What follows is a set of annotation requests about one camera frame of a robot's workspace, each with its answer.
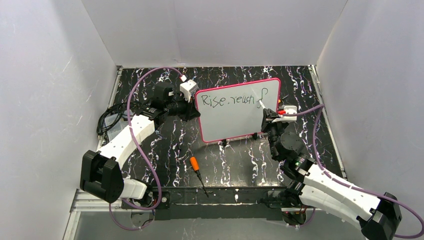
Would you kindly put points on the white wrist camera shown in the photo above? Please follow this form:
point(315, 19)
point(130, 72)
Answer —
point(287, 114)
point(188, 87)

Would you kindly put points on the pink framed whiteboard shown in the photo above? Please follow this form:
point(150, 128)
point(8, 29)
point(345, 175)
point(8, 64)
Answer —
point(232, 111)

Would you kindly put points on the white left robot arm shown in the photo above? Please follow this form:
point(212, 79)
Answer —
point(101, 173)

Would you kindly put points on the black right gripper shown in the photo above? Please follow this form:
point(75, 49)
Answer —
point(269, 122)

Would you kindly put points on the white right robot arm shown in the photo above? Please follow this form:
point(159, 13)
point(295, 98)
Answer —
point(376, 216)

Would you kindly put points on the orange handled screwdriver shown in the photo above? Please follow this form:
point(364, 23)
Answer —
point(196, 168)

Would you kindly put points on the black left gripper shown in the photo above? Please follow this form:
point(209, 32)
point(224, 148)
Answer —
point(191, 110)

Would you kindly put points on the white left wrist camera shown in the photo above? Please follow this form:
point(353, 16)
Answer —
point(188, 87)

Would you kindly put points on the clear plastic screw box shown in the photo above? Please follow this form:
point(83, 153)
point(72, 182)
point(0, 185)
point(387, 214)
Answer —
point(114, 130)

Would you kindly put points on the white black whiteboard marker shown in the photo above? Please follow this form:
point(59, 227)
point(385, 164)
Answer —
point(261, 105)

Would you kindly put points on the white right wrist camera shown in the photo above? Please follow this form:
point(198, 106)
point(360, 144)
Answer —
point(287, 114)

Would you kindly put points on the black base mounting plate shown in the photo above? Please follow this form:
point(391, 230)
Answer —
point(270, 203)

